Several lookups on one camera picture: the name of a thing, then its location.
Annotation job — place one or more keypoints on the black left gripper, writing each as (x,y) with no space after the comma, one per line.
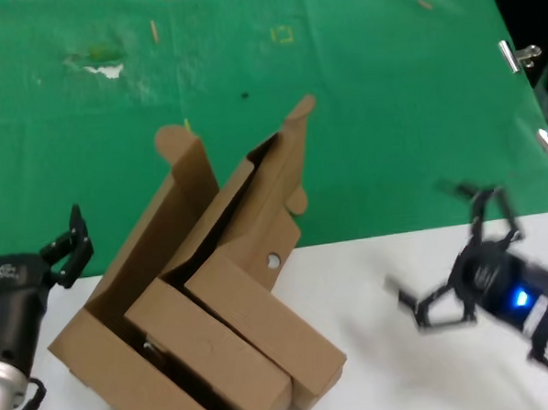
(14,292)

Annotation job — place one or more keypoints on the flat cardboard box with dimple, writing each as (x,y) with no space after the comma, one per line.
(208,346)

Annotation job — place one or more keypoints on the small yellow-green stick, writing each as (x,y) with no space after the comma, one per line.
(186,124)

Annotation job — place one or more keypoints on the long wooden stick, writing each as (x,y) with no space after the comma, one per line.
(154,32)

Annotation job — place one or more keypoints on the large open cardboard box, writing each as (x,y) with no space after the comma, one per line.
(134,249)

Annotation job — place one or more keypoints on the cardboard box with hole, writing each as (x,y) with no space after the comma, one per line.
(270,315)

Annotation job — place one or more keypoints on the short wooden stick piece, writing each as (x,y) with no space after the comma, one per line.
(425,4)

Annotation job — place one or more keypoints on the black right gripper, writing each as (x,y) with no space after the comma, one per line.
(494,280)

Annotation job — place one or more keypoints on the green table cloth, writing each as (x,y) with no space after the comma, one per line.
(389,116)

